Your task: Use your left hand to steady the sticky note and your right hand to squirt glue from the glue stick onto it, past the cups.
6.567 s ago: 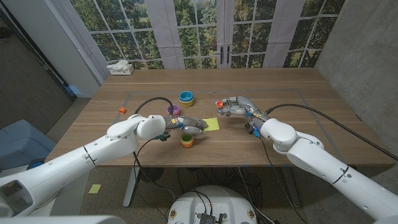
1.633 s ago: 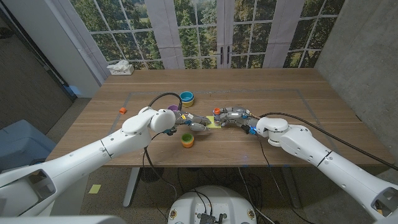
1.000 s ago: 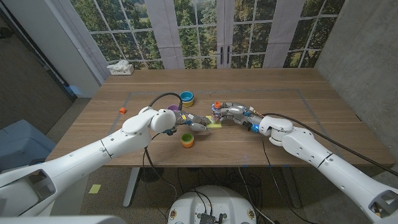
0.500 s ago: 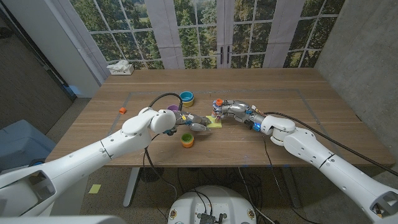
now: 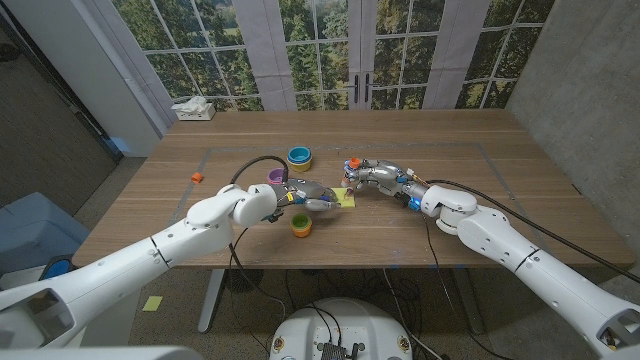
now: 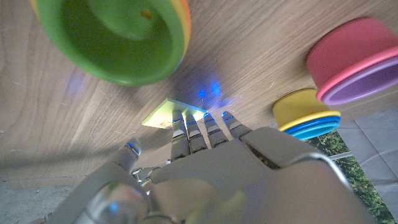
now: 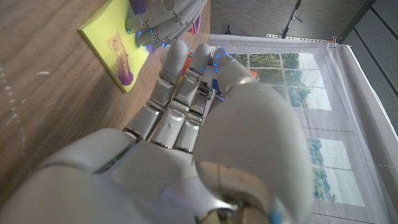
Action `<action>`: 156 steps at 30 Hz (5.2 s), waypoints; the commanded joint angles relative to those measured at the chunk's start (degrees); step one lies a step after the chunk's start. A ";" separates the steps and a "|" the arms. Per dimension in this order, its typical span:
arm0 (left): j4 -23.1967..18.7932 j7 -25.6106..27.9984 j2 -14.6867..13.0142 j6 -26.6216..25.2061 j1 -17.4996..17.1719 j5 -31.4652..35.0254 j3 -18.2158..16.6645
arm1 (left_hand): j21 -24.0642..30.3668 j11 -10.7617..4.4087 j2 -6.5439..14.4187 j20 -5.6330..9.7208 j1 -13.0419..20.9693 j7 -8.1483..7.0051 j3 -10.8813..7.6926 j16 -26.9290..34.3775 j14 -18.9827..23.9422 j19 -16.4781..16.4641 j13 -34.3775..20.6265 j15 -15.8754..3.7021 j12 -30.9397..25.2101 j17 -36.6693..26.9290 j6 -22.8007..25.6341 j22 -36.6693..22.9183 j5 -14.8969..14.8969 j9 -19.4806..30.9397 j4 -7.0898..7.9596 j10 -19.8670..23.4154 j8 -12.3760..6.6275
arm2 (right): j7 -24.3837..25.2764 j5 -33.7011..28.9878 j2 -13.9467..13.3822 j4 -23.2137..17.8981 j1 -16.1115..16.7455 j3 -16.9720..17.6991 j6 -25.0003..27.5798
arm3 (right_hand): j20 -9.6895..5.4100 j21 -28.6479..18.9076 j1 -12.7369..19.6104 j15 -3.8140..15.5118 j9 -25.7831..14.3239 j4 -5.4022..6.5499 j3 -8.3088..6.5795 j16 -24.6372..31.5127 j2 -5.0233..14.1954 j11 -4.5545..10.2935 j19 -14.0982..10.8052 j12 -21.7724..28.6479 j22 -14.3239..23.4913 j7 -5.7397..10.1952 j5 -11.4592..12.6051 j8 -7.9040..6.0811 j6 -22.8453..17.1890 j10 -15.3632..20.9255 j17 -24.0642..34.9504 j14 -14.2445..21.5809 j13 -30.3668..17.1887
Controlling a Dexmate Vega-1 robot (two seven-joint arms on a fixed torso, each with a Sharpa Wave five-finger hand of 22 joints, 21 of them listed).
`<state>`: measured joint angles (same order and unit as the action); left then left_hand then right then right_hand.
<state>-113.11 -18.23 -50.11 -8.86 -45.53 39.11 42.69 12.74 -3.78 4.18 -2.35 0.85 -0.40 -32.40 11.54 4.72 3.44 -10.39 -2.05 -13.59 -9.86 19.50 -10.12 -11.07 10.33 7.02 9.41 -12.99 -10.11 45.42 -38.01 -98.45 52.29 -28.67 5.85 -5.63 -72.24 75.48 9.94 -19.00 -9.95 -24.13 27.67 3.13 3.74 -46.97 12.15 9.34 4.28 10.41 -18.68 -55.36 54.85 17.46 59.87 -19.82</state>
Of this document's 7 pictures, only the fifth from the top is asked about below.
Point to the orange stacking cup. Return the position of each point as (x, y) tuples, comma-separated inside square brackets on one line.
[(301, 233)]

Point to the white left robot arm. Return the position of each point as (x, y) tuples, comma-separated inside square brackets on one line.
[(125, 265)]

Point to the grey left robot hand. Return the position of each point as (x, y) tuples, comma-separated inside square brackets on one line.
[(310, 190)]

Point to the printed window backdrop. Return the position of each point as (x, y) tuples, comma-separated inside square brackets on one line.
[(320, 50)]

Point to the yellow stacking cup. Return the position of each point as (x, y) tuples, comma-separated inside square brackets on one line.
[(300, 168)]

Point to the black round disc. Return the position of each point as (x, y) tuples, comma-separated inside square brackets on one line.
[(245, 281)]

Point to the glue stick with orange cap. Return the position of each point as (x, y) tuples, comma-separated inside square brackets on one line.
[(354, 163)]

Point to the small orange cap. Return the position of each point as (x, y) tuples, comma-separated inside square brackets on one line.
[(197, 177)]

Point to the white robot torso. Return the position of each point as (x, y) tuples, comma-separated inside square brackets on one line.
[(345, 325)]

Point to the yellow sticky note pad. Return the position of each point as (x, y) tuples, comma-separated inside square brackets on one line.
[(347, 200)]

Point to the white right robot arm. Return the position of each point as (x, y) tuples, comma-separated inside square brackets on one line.
[(530, 265)]

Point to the blue and black pad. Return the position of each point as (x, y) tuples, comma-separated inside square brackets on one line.
[(56, 268)]

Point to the teal stacking cup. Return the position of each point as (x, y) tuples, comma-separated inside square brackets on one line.
[(299, 153)]

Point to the white table leg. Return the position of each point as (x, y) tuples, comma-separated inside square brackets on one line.
[(210, 305)]

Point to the grey table leg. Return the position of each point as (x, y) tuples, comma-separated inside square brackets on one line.
[(470, 305)]

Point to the white tissue box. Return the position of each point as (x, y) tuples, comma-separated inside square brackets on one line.
[(200, 115)]

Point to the purple stacking cup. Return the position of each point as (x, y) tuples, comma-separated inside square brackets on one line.
[(275, 175)]

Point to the dark blue stacking cup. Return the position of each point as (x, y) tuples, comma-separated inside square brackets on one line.
[(299, 162)]

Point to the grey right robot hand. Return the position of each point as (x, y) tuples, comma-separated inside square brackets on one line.
[(385, 175)]

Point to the white tissue paper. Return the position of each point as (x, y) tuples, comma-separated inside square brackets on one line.
[(190, 104)]

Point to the yellow paper note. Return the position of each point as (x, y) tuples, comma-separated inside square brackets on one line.
[(152, 303)]

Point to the grey-blue upholstered seat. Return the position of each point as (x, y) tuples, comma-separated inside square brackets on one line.
[(35, 230)]

